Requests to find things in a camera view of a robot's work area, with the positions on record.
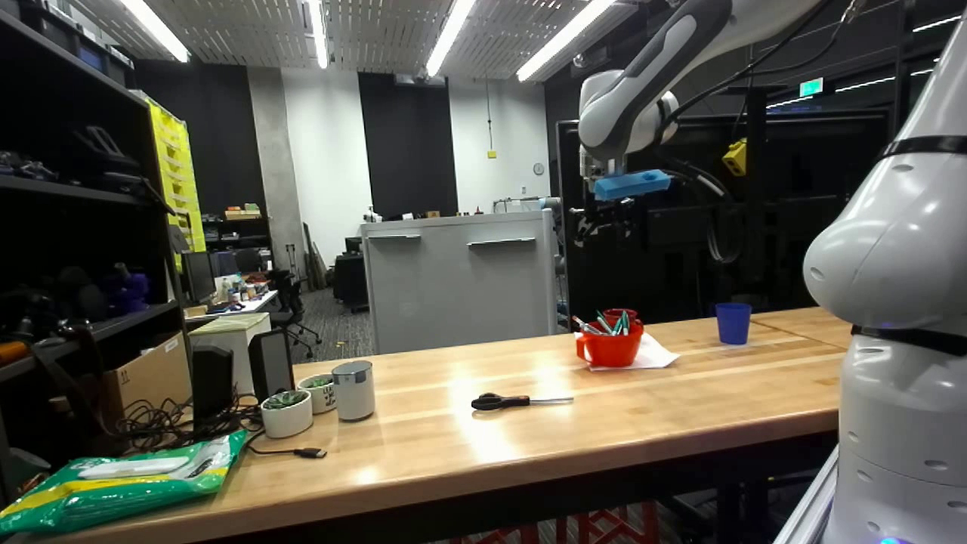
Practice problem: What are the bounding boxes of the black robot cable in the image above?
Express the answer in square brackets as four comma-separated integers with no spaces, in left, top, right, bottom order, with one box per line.
[671,161,748,266]

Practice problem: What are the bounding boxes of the black cable with plug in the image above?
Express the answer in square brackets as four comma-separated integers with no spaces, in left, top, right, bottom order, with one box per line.
[245,432,329,463]

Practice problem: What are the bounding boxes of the cardboard box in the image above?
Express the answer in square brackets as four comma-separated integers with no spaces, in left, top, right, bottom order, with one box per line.
[99,332,195,427]

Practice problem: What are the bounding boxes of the ceiling light strip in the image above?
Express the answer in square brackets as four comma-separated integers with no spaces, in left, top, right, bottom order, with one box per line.
[513,0,616,84]
[116,0,192,66]
[300,0,331,73]
[424,0,477,81]

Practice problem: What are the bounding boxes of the black office chair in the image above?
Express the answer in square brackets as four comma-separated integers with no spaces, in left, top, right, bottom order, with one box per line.
[266,269,326,358]

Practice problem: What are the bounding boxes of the white mug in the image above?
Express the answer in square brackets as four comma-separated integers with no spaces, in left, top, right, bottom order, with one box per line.
[329,358,378,427]

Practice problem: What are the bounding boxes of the white pot with plant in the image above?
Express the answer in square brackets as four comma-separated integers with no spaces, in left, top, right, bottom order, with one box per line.
[297,370,341,417]
[257,388,316,440]

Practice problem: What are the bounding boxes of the white paper sheet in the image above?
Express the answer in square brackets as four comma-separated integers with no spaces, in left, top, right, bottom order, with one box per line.
[585,329,680,375]

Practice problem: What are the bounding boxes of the yellow hanging tag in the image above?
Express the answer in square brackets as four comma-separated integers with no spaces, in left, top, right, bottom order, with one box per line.
[718,136,751,177]

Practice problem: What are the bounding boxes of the yellow poster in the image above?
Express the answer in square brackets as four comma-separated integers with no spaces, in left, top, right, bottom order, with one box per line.
[145,97,208,256]

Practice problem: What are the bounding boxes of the black marker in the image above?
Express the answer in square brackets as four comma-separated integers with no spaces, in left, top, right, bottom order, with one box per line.
[468,390,578,414]

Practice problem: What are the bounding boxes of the black shelf unit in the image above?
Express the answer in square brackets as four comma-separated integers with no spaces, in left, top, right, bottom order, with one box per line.
[0,10,190,509]

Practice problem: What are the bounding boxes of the large orange plastic cup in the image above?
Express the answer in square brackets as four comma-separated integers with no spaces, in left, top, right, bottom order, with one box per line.
[574,304,646,367]

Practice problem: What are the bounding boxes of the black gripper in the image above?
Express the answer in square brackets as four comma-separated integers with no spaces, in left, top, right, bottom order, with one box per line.
[579,195,657,260]

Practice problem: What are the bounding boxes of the black desktop speaker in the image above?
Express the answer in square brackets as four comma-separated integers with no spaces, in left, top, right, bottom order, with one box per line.
[190,345,239,439]
[247,325,300,405]

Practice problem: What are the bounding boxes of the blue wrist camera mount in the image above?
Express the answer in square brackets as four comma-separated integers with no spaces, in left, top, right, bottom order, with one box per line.
[585,165,675,205]

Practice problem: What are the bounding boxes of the tangled black cables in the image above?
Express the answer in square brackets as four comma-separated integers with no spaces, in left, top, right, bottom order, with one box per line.
[116,397,205,447]

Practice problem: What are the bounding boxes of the blue plastic cup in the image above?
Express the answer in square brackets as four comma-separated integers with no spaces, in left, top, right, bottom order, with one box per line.
[713,299,755,348]

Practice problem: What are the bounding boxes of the light grey cabinet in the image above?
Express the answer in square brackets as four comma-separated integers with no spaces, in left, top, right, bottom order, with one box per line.
[358,207,559,357]

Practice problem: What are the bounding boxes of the black metal rack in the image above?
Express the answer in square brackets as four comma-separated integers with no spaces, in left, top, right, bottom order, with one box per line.
[555,109,848,325]

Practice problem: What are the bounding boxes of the green plastic package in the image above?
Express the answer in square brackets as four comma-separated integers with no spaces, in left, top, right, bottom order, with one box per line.
[0,428,257,537]

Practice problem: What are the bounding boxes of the white side table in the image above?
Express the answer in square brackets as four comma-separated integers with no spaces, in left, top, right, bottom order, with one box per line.
[187,312,275,400]

